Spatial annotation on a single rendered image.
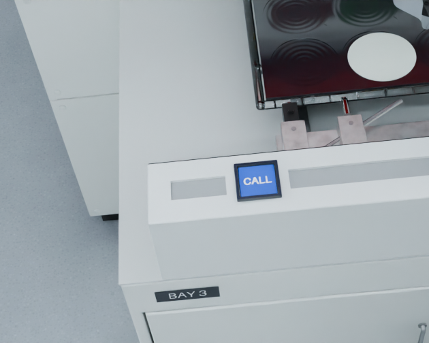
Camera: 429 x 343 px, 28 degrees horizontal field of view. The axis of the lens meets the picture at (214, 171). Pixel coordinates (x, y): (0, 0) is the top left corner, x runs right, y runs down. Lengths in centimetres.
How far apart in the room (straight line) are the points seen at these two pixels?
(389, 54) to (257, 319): 44
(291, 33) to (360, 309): 43
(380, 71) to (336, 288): 32
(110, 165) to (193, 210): 94
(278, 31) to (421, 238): 40
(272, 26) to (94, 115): 62
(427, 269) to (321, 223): 21
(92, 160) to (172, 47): 60
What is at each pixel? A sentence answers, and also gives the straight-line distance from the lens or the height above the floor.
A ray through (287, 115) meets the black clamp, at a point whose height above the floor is 90.
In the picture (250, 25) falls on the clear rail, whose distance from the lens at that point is 134.
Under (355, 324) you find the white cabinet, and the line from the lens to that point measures 134.
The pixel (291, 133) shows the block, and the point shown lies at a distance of 119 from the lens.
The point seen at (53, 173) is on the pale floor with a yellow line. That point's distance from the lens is 237.
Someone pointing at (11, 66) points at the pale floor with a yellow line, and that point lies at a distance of 268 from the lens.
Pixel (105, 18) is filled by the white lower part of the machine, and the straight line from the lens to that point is 165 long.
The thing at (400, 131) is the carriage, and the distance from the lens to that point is 124.
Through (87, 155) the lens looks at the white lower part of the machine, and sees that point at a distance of 196.
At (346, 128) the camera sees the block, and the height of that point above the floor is 91.
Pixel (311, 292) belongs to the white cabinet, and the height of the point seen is 74.
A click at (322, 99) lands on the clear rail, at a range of 124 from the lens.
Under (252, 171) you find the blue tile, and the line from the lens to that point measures 108.
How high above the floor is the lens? 183
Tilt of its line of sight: 53 degrees down
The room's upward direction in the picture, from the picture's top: 7 degrees counter-clockwise
